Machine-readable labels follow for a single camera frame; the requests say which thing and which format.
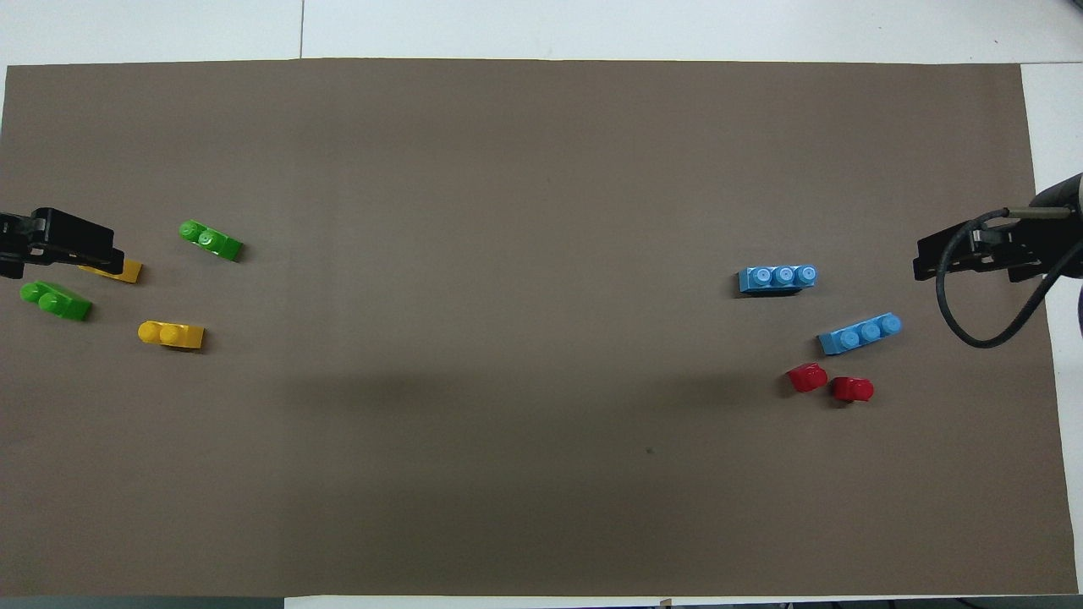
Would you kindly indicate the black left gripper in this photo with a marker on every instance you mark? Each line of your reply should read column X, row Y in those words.
column 15, row 245

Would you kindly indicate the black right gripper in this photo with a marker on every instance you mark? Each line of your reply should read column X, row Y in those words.
column 1036, row 249

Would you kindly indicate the green two-stud block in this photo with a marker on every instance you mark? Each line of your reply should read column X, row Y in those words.
column 216, row 244
column 55, row 302

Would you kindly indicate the blue three-stud block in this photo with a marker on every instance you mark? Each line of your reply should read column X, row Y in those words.
column 859, row 336
column 778, row 279

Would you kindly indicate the yellow two-stud block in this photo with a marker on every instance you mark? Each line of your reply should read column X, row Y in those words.
column 173, row 336
column 129, row 272

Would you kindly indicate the red one-stud block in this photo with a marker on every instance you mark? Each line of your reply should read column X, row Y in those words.
column 853, row 389
column 807, row 378

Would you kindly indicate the brown table mat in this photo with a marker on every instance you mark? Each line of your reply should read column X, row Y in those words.
column 541, row 465

